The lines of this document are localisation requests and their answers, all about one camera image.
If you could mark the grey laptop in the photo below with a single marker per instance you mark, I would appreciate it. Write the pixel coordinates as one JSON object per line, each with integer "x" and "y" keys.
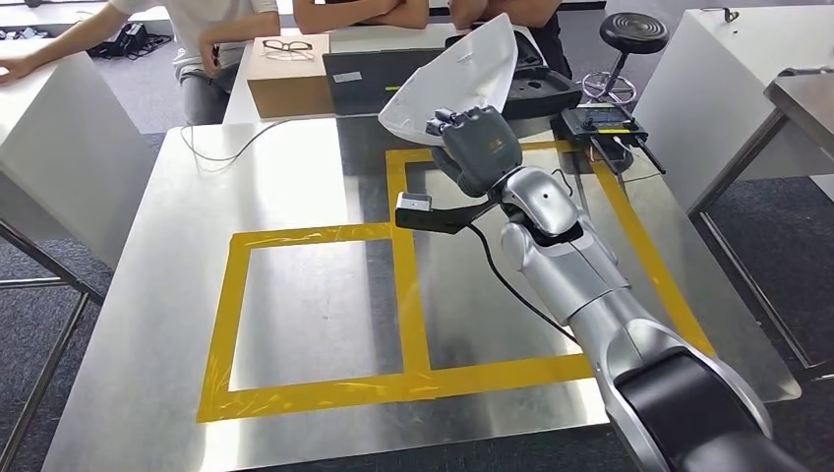
{"x": 371, "y": 81}

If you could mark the stainless steel workbench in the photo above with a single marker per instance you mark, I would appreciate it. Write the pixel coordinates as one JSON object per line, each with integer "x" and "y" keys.
{"x": 313, "y": 306}

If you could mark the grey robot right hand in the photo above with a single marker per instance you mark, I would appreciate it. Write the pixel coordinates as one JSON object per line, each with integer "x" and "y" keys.
{"x": 485, "y": 150}

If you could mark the white panel table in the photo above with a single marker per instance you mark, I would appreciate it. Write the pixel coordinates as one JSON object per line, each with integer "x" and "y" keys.
{"x": 703, "y": 78}
{"x": 65, "y": 143}

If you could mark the black metal hook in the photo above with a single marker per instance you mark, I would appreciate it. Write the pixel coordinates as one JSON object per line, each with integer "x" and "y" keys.
{"x": 723, "y": 13}

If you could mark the black rimmed glasses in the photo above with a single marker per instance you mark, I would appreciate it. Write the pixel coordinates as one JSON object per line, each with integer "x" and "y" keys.
{"x": 277, "y": 47}

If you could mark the black round stool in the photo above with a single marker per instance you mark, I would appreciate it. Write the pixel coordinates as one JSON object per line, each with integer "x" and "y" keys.
{"x": 635, "y": 32}

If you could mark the person's left forearm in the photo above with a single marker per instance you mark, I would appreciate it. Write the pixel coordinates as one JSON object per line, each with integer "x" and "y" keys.
{"x": 410, "y": 16}
{"x": 247, "y": 26}

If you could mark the white pointed plastic part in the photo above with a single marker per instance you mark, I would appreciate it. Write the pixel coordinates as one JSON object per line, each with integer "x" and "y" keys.
{"x": 456, "y": 78}

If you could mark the person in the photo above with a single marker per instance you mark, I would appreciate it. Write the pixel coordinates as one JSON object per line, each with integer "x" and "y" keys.
{"x": 495, "y": 12}
{"x": 352, "y": 16}
{"x": 202, "y": 19}

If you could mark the brown cardboard box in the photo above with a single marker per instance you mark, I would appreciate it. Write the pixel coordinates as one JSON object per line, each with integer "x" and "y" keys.
{"x": 286, "y": 85}

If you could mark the black battery chargers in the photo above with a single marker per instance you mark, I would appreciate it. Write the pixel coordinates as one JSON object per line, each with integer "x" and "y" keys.
{"x": 127, "y": 39}

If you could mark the long white table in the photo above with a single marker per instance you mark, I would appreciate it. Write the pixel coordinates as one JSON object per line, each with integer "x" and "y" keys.
{"x": 39, "y": 16}

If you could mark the black remote controller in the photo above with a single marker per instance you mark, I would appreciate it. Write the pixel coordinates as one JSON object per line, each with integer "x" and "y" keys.
{"x": 596, "y": 120}

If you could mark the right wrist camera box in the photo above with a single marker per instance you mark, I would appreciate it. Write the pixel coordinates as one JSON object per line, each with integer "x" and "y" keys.
{"x": 417, "y": 212}

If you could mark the person's right forearm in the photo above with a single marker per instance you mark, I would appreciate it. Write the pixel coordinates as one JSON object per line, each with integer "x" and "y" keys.
{"x": 332, "y": 18}
{"x": 71, "y": 40}
{"x": 488, "y": 13}

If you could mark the black foam-lined case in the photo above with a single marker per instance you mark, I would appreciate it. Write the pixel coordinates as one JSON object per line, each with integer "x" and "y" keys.
{"x": 547, "y": 91}

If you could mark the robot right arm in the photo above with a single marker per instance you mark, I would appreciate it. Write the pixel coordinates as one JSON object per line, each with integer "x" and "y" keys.
{"x": 586, "y": 280}

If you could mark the stainless steel table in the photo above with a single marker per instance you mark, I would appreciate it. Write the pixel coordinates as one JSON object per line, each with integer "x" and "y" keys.
{"x": 52, "y": 264}
{"x": 808, "y": 98}

